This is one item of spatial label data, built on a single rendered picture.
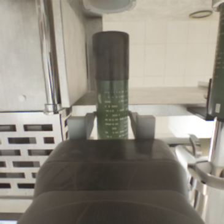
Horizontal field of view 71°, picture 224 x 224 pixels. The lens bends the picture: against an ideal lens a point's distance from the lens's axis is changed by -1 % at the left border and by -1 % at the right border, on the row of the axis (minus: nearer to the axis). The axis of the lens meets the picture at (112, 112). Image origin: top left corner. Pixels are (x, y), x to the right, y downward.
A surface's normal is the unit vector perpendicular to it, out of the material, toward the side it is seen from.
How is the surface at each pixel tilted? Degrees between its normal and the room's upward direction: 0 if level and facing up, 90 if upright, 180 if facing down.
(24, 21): 90
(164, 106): 90
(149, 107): 90
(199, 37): 90
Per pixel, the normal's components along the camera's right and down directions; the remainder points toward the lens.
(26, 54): -0.01, 0.25
